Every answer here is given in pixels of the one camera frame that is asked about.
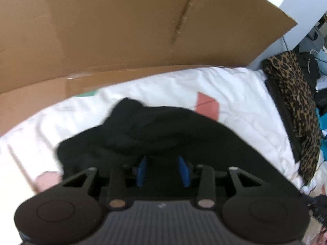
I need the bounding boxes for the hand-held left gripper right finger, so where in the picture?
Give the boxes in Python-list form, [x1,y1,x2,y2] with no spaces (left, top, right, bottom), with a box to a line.
[177,156,263,208]

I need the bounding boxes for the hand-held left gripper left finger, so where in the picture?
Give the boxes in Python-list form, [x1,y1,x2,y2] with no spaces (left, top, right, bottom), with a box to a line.
[61,156,148,209]

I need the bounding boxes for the black shorts with bear print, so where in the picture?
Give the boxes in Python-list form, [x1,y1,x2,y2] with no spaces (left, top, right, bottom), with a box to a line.
[56,97,304,202]

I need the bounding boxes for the teal printed cloth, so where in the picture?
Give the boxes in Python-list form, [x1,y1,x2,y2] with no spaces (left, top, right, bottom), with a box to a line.
[315,107,327,161]

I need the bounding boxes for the black folded cloth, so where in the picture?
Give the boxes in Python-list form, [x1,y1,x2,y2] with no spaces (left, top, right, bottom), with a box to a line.
[264,78,303,164]

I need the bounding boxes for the cream bear printed blanket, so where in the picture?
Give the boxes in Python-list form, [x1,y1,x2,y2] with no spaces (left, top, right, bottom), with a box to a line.
[0,66,327,245]

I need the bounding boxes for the leopard print cloth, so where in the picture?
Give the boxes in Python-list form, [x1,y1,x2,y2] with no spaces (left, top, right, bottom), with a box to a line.
[262,51,322,184]

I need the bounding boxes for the folded cardboard sheet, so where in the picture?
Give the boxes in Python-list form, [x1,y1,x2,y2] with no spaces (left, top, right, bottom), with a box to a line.
[0,0,298,136]

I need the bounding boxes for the grey laptop bag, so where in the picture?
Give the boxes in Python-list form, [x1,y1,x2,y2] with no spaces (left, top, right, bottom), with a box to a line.
[298,20,327,54]

